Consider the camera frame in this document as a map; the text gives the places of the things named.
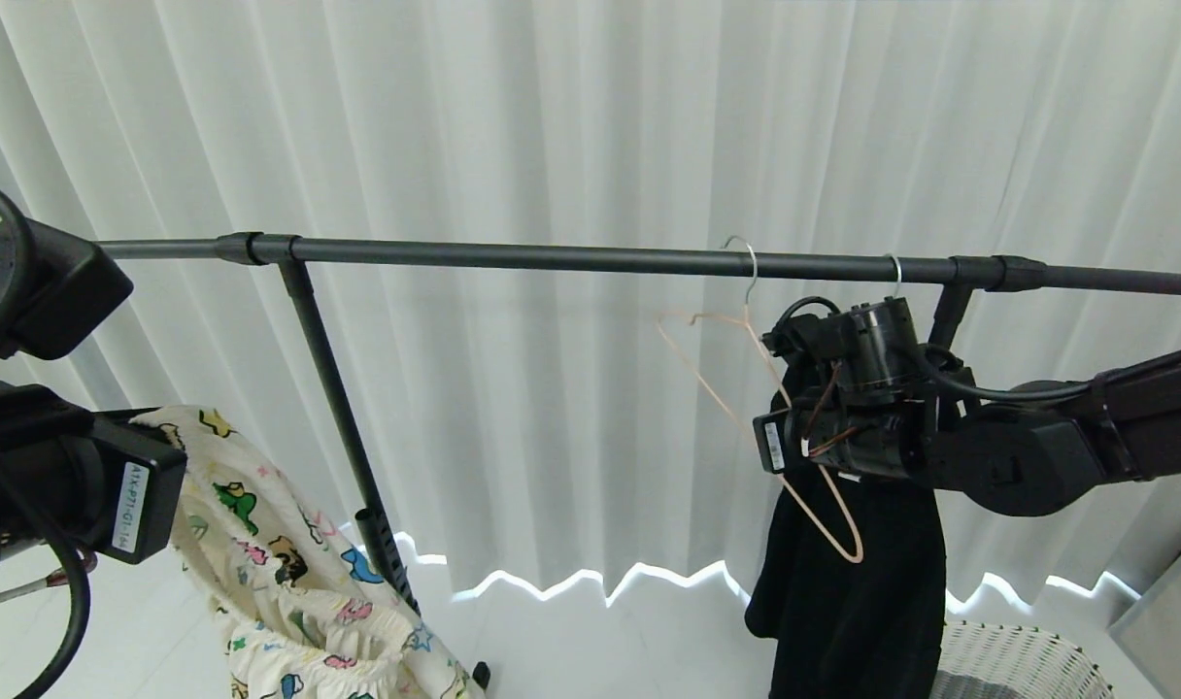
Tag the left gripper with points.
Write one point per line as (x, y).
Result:
(47, 476)

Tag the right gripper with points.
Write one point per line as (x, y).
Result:
(862, 442)

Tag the pink clothes hanger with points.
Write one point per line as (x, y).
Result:
(896, 272)
(824, 513)

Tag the black garment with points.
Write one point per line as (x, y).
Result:
(862, 602)

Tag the cream printed garment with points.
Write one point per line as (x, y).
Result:
(289, 582)

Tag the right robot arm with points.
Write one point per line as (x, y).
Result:
(1018, 456)

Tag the white laundry basket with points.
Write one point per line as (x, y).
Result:
(1018, 660)

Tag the black clothes rack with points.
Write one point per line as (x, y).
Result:
(552, 258)

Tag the white curtain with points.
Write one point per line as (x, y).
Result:
(552, 116)

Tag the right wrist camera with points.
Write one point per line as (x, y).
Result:
(814, 335)

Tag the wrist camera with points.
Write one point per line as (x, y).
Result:
(814, 335)
(56, 291)

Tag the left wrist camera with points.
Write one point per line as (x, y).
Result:
(56, 291)

